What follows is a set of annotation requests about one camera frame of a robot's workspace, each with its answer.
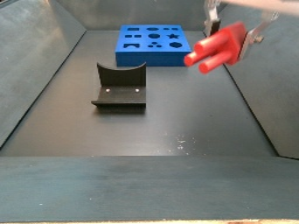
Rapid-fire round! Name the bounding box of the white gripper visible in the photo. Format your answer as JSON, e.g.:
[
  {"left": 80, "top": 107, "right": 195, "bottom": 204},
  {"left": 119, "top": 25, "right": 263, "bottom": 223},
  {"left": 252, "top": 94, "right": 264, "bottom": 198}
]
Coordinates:
[{"left": 203, "top": 0, "right": 299, "bottom": 60}]

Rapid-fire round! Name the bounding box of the red three prong object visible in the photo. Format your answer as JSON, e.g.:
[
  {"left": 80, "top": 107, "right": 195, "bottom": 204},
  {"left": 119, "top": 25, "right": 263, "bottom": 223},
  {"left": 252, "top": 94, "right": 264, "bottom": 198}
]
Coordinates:
[{"left": 183, "top": 22, "right": 247, "bottom": 74}]

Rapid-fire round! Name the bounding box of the blue foam shape block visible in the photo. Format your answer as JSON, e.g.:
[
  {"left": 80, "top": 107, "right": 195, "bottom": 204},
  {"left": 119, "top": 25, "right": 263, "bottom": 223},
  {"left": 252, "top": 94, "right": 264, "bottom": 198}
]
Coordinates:
[{"left": 115, "top": 24, "right": 191, "bottom": 67}]

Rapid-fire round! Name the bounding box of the black curved fixture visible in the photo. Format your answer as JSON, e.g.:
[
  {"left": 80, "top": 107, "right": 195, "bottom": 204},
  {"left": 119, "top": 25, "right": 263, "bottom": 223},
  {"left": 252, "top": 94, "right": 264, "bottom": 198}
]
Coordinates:
[{"left": 90, "top": 64, "right": 145, "bottom": 107}]

